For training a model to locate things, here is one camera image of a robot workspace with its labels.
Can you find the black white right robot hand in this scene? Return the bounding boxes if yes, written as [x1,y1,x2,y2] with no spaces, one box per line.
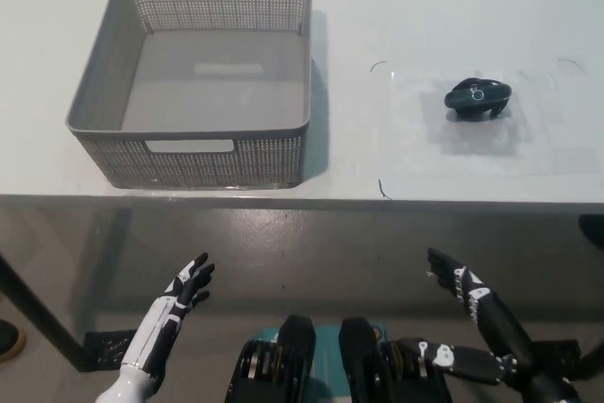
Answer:
[399,246,539,384]

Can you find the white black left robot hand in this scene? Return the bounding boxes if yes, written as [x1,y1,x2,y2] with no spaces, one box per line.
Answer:
[120,252,216,377]

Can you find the black webcam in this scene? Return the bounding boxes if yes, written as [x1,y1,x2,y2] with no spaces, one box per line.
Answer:
[444,76,514,124]

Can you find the black table foot plate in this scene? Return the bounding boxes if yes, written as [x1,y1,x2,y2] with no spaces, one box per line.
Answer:
[523,339,582,376]
[82,328,137,372]

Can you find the black metal table leg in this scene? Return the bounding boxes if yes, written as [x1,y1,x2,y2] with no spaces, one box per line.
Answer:
[0,251,93,374]

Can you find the black ribbed robot body block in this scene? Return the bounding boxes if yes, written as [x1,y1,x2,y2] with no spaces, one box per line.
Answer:
[225,313,317,403]
[338,316,457,403]

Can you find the dark shoe with tan sole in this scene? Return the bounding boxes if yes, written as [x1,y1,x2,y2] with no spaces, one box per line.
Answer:
[0,318,28,361]

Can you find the black robot feet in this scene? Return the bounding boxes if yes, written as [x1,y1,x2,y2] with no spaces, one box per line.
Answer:
[254,320,386,403]

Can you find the grey perforated plastic basket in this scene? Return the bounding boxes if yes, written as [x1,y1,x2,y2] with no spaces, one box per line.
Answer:
[66,0,313,190]

